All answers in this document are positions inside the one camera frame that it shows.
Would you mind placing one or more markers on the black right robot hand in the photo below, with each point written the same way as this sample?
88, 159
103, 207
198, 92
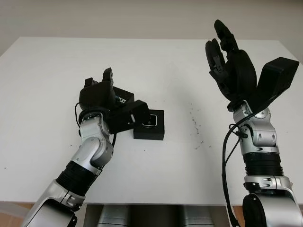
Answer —
239, 73

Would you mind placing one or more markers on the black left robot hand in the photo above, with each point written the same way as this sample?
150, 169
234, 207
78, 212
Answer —
97, 97

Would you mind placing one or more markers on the black printed box lid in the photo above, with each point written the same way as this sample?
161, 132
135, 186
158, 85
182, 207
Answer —
125, 97

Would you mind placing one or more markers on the small silver camera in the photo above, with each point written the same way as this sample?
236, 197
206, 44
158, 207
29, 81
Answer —
149, 121

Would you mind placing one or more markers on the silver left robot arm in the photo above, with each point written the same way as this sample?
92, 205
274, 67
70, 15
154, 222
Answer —
92, 146

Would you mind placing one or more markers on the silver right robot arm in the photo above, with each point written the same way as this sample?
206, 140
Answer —
262, 137

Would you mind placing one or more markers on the black box base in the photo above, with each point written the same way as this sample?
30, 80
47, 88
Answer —
149, 133

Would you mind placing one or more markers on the grey robot torso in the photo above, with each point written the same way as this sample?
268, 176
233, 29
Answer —
154, 216

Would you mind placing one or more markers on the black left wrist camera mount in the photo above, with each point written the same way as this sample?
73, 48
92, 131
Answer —
120, 118

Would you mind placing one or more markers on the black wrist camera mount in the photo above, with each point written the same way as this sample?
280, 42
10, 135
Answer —
120, 118
277, 75

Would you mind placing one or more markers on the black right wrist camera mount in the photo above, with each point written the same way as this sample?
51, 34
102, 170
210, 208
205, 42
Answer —
277, 75

